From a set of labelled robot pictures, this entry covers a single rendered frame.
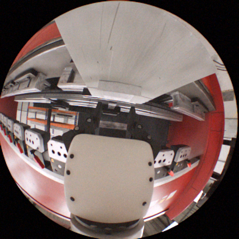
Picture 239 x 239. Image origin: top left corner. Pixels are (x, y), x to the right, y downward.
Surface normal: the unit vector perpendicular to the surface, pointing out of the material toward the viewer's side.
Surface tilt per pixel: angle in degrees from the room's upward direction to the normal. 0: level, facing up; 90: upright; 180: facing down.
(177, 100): 90
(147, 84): 0
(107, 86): 90
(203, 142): 90
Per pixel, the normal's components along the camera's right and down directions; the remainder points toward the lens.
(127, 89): 0.07, -0.01
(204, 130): -0.98, -0.13
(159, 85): -0.13, 0.99
